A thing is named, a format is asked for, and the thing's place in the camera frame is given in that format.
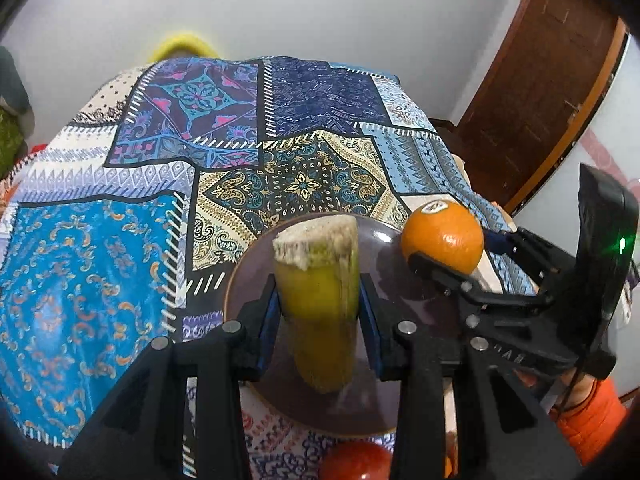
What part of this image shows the dark purple round plate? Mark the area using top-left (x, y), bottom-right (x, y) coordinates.
top-left (224, 212), bottom-right (454, 437)

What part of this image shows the red tomato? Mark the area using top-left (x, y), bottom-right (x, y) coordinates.
top-left (319, 441), bottom-right (392, 480)

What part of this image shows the blue patchwork bedspread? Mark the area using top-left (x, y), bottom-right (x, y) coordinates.
top-left (1, 56), bottom-right (511, 474)

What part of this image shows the yellow plush object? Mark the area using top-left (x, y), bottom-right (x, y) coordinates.
top-left (148, 32), bottom-right (218, 63)

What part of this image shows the white sliding wardrobe door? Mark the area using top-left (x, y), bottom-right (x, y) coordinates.
top-left (515, 37), bottom-right (640, 254)

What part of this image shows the yellow sugarcane piece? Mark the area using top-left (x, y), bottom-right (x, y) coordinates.
top-left (272, 214), bottom-right (359, 394)

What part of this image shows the orange sleeved forearm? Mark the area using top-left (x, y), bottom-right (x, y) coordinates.
top-left (550, 376), bottom-right (627, 466)

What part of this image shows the grey plush pillow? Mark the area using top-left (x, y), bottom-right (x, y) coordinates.
top-left (0, 46), bottom-right (29, 116)

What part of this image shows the orange with sticker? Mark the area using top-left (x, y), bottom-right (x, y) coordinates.
top-left (400, 198), bottom-right (484, 274)

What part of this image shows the brown wooden wardrobe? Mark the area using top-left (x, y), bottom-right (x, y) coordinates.
top-left (454, 0), bottom-right (627, 212)

